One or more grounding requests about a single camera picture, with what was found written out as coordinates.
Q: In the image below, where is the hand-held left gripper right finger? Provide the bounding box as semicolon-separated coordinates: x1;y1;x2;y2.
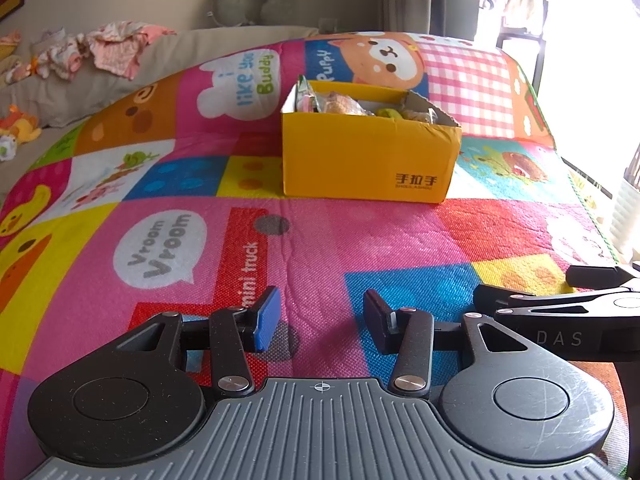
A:
363;289;537;401

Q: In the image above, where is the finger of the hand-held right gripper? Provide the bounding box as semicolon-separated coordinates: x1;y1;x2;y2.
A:
474;284;640;317
566;265;640;292

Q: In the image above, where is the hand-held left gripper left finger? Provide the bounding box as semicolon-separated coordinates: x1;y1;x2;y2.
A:
112;286;282;396

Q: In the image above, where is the yellow cardboard box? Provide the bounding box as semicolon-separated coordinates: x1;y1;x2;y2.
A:
280;79;463;205

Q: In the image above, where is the sesame bar packet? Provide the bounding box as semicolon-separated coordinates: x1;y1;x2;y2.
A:
400;105;439;124

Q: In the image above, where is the large packaged bread bun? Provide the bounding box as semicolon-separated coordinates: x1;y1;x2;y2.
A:
320;91;364;116

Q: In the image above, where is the colourful candy packet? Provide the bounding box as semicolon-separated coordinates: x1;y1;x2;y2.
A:
295;75;321;113

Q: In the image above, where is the white ribbed container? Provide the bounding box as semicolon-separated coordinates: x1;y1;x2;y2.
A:
611;175;640;253

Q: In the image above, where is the colourful printed play mat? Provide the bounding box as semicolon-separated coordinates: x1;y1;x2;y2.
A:
0;30;640;480

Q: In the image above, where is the black metal rack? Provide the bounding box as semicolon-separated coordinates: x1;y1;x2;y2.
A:
495;30;547;91

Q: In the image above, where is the pink patterned garment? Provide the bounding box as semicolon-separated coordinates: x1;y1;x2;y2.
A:
87;21;177;80

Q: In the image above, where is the orange plush toy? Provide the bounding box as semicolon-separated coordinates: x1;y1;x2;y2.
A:
0;105;43;143

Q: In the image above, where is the white patterned garment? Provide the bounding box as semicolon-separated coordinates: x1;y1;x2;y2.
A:
30;32;92;81

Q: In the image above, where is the small patterned cloth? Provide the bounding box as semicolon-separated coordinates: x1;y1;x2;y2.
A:
0;30;32;86

